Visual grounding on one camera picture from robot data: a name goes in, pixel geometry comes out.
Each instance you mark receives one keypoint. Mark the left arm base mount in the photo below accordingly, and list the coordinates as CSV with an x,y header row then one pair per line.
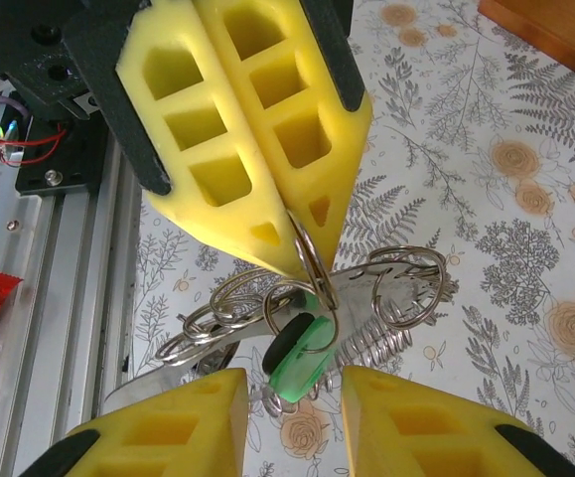
x,y
78,164

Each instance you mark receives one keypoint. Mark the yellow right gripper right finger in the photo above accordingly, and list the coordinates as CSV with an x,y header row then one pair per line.
x,y
416,437

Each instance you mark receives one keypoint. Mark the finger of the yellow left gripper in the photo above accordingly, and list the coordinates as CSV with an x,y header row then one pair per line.
x,y
297,74
168,99

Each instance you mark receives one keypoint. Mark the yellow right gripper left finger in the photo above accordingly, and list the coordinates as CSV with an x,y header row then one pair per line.
x,y
168,437

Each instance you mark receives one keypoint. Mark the floral tablecloth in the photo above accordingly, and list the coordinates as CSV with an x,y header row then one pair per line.
x,y
466,199

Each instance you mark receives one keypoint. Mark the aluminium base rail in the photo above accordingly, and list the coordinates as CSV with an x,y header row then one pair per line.
x,y
68,298

